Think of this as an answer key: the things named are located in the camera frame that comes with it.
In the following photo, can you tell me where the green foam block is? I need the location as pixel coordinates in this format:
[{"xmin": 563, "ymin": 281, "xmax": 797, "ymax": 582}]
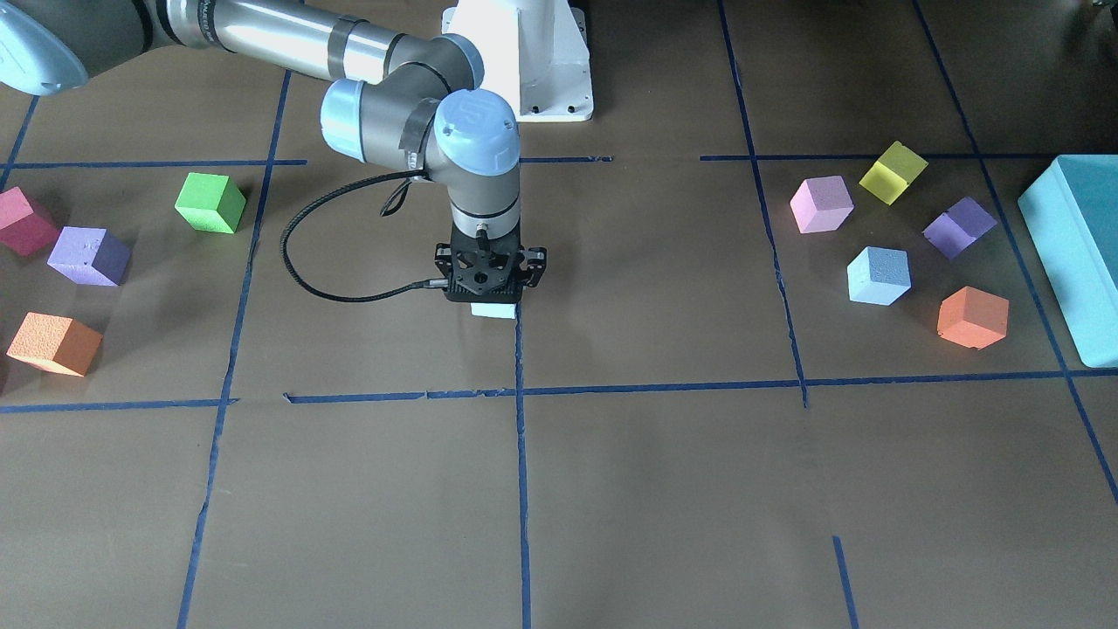
[{"xmin": 173, "ymin": 172, "xmax": 246, "ymax": 234}]

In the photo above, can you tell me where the light blue foam block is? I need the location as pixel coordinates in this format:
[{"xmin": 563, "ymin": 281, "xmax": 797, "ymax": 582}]
[{"xmin": 470, "ymin": 302, "xmax": 518, "ymax": 320}]

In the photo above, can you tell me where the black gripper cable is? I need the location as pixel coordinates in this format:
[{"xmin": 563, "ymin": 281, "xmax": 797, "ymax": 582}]
[{"xmin": 280, "ymin": 169, "xmax": 451, "ymax": 305}]

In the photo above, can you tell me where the pink foam block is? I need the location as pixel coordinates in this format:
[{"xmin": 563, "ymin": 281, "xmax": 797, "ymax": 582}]
[{"xmin": 790, "ymin": 177, "xmax": 855, "ymax": 234}]

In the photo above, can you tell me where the teal plastic bin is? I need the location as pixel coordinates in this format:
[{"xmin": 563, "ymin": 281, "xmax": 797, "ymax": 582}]
[{"xmin": 1018, "ymin": 154, "xmax": 1117, "ymax": 368}]

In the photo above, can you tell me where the purple foam block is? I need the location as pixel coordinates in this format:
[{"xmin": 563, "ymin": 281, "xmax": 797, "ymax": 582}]
[
  {"xmin": 922, "ymin": 197, "xmax": 997, "ymax": 261},
  {"xmin": 47, "ymin": 226, "xmax": 131, "ymax": 287}
]

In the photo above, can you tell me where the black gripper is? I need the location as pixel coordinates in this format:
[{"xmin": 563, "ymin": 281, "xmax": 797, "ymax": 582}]
[{"xmin": 434, "ymin": 230, "xmax": 548, "ymax": 304}]

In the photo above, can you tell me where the orange foam block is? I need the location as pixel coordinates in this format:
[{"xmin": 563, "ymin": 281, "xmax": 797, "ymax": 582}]
[
  {"xmin": 935, "ymin": 287, "xmax": 1011, "ymax": 349},
  {"xmin": 4, "ymin": 312, "xmax": 103, "ymax": 377}
]

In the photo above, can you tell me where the yellow foam block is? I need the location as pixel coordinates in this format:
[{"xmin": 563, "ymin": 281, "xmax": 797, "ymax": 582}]
[{"xmin": 859, "ymin": 141, "xmax": 928, "ymax": 206}]

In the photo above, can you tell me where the magenta foam block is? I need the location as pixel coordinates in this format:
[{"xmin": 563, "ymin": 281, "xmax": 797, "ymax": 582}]
[{"xmin": 1, "ymin": 185, "xmax": 61, "ymax": 258}]

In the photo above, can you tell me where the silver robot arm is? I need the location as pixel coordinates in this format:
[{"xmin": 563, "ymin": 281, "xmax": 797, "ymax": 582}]
[{"xmin": 1, "ymin": 1, "xmax": 547, "ymax": 306}]

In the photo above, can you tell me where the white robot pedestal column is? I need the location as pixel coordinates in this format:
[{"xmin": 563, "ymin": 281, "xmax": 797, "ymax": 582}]
[{"xmin": 442, "ymin": 1, "xmax": 595, "ymax": 123}]

